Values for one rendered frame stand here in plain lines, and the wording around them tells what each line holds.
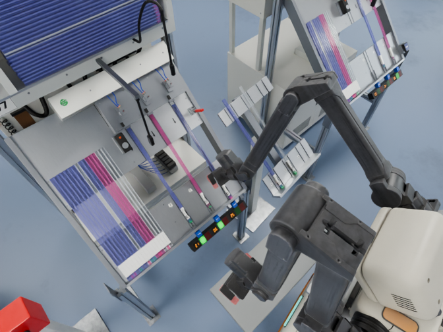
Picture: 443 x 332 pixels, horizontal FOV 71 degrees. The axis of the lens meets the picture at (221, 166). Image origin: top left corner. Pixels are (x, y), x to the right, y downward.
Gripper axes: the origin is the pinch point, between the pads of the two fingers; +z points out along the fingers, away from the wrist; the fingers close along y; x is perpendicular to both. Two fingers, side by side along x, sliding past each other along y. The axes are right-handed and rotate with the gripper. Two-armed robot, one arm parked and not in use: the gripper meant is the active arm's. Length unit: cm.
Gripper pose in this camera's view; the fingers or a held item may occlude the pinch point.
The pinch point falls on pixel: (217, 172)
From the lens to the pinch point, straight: 135.3
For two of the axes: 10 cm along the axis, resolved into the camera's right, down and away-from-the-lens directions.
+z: -4.5, 0.2, 8.9
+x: 5.1, 8.3, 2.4
